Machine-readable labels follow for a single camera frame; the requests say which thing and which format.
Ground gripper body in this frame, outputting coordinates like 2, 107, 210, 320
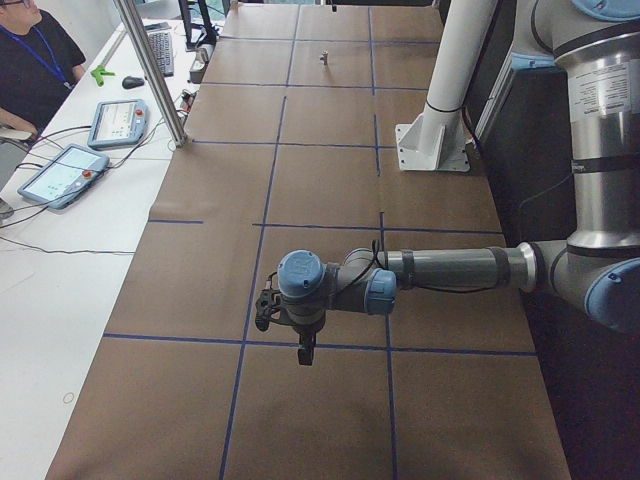
291, 315, 320, 345

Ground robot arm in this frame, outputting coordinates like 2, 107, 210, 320
255, 1, 639, 365

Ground far teach pendant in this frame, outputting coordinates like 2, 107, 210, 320
87, 99, 148, 150

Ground teach pendant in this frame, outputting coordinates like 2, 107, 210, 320
17, 144, 110, 210
87, 99, 148, 150

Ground near teach pendant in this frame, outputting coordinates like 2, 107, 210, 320
17, 144, 110, 210

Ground black computer mouse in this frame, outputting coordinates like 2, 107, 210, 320
121, 76, 145, 90

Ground black monitor stand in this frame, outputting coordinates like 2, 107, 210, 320
178, 0, 218, 52

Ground black keyboard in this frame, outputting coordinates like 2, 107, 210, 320
148, 31, 174, 77

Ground green plastic clamp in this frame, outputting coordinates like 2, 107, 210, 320
90, 64, 115, 87

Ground seated person in black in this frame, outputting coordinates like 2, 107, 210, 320
1, 1, 86, 140

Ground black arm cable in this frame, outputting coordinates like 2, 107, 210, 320
264, 239, 501, 301

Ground white mounting post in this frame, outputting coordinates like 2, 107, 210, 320
395, 0, 497, 172

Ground aluminium frame post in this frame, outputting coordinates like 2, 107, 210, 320
114, 0, 187, 148

